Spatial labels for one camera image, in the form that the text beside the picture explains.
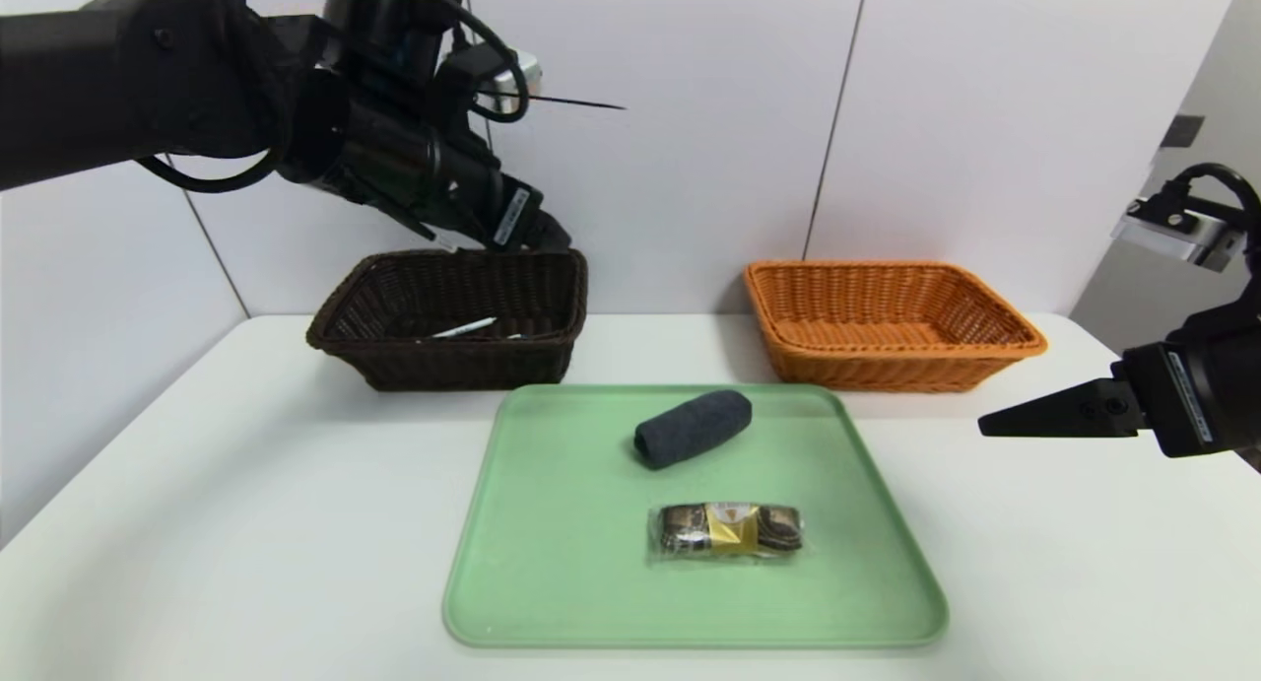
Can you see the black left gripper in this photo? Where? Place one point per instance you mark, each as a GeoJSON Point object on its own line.
{"type": "Point", "coordinates": [516, 217]}

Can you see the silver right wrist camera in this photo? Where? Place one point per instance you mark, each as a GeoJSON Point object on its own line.
{"type": "Point", "coordinates": [1177, 233]}

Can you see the green plastic tray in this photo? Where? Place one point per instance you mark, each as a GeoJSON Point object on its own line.
{"type": "Point", "coordinates": [552, 563]}

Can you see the Ferrero Rocher chocolate pack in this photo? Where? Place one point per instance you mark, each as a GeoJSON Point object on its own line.
{"type": "Point", "coordinates": [729, 528]}

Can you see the dark grey cloth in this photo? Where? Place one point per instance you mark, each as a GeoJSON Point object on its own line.
{"type": "Point", "coordinates": [690, 430]}

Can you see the slim white pen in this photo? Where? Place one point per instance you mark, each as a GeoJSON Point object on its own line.
{"type": "Point", "coordinates": [463, 327]}

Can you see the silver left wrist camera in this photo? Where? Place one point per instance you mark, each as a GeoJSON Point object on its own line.
{"type": "Point", "coordinates": [517, 75]}

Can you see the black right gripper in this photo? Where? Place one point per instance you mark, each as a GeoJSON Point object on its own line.
{"type": "Point", "coordinates": [1185, 398]}

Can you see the orange wicker basket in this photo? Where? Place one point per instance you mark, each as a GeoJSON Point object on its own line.
{"type": "Point", "coordinates": [887, 371]}

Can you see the orange and black left arm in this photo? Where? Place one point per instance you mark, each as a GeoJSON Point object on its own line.
{"type": "Point", "coordinates": [99, 70]}

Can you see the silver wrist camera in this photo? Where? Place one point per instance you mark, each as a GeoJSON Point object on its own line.
{"type": "Point", "coordinates": [517, 75]}
{"type": "Point", "coordinates": [1177, 233]}

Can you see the dark brown wicker basket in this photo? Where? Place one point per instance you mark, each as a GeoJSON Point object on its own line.
{"type": "Point", "coordinates": [463, 366]}

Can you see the black wall fixture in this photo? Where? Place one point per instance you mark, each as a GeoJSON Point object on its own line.
{"type": "Point", "coordinates": [1182, 131]}

